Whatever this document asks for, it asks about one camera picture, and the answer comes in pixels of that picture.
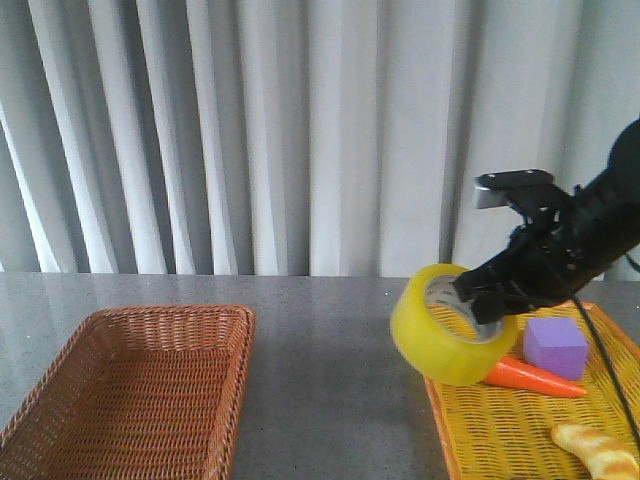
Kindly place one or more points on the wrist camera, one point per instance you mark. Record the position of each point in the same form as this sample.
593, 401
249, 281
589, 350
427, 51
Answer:
529, 192

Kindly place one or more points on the toy bread croissant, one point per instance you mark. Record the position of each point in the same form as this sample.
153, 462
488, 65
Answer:
603, 456

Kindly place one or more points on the yellow wicker basket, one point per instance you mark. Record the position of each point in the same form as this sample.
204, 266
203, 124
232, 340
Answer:
489, 432

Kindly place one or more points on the brown wicker basket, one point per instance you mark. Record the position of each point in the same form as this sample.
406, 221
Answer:
149, 392

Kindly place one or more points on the purple foam cube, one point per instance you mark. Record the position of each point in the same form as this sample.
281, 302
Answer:
557, 345

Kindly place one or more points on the grey pleated curtain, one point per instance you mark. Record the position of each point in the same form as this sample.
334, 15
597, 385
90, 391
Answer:
325, 138

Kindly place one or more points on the orange toy carrot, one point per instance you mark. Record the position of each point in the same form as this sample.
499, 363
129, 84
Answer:
512, 373

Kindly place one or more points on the yellow tape roll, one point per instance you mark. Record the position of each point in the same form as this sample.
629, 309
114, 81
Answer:
438, 335

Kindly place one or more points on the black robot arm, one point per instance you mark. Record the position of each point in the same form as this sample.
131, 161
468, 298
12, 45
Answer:
614, 194

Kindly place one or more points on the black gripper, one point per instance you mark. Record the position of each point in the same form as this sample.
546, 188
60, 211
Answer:
544, 264

